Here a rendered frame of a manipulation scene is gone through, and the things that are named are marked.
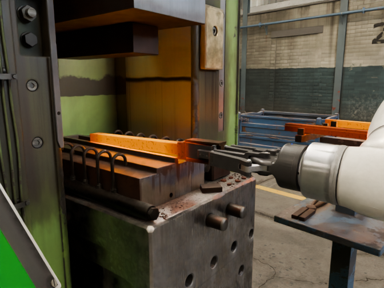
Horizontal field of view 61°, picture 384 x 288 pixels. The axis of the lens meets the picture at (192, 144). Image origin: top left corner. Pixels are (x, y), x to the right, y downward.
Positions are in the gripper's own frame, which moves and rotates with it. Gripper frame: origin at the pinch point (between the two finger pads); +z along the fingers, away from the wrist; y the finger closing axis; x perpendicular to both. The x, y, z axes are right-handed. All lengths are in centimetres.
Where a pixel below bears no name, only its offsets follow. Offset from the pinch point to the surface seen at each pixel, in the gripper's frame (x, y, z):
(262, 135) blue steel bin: -61, 349, 156
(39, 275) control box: -3.6, -38.7, -9.9
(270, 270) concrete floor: -102, 124, 38
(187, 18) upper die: 25.6, 1.5, 5.6
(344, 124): -1, 69, -9
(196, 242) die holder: -17.9, -3.1, -1.0
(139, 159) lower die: -2.9, -4.9, 13.2
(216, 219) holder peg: -13.6, 0.3, -3.2
